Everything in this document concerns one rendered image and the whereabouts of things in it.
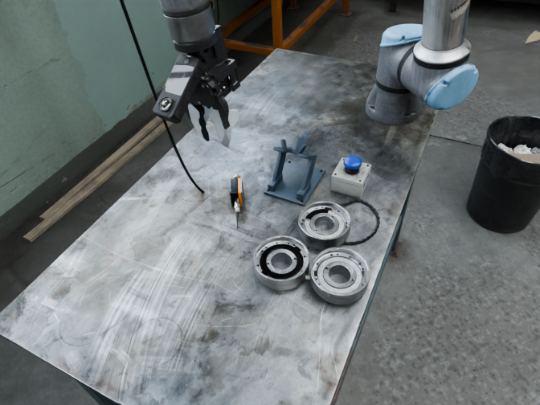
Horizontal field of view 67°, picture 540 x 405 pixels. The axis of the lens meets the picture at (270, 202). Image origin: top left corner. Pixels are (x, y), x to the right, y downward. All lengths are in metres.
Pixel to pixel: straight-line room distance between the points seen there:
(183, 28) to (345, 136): 0.57
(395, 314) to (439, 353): 0.20
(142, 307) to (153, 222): 0.21
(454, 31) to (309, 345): 0.67
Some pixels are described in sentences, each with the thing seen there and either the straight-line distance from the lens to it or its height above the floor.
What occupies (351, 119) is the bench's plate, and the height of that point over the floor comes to 0.80.
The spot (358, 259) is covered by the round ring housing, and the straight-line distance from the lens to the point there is 0.78.
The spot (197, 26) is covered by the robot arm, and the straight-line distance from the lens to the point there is 0.69.
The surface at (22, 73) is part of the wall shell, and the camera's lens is 2.21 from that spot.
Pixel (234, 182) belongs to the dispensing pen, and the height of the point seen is 0.84.
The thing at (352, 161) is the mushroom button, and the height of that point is 0.87.
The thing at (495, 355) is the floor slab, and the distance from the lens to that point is 1.74.
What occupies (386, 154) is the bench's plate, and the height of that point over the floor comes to 0.80.
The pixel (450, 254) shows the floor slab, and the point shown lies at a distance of 1.94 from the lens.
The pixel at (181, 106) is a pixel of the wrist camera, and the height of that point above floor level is 1.09.
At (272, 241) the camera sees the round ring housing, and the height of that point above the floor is 0.83.
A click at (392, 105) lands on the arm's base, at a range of 1.14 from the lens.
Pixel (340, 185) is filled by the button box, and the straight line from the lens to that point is 0.92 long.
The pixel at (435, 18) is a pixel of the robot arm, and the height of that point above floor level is 1.12.
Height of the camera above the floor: 1.44
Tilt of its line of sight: 45 degrees down
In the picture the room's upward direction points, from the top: 4 degrees counter-clockwise
